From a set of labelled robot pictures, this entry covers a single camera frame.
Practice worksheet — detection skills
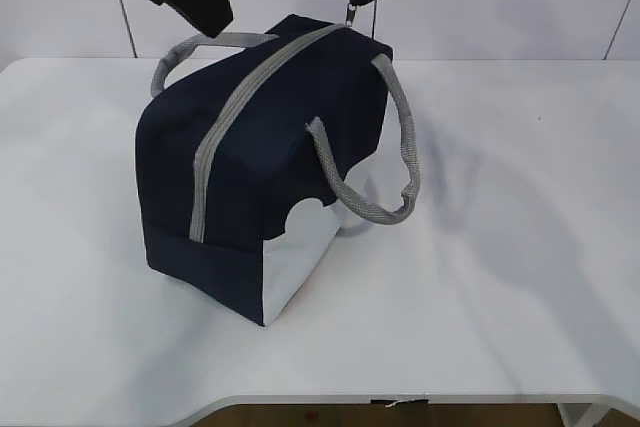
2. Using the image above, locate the white table leg frame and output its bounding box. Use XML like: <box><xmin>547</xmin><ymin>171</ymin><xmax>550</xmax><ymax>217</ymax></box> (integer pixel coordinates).
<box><xmin>556</xmin><ymin>398</ymin><xmax>639</xmax><ymax>426</ymax></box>

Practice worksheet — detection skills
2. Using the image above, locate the navy blue lunch bag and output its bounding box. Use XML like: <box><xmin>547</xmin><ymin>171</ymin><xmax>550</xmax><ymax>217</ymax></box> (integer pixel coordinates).
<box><xmin>135</xmin><ymin>15</ymin><xmax>421</xmax><ymax>327</ymax></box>

